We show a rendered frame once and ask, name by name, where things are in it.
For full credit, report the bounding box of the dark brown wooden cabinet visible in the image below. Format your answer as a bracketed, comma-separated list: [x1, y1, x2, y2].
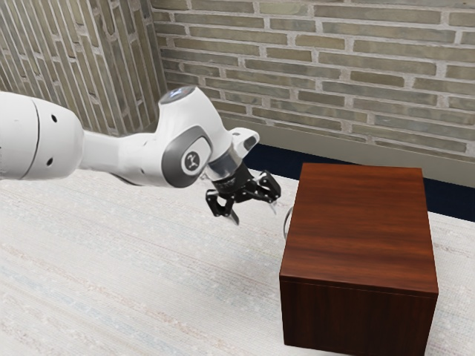
[278, 162, 439, 352]

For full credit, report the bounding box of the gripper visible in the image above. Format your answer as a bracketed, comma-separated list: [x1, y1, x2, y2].
[206, 163, 282, 226]

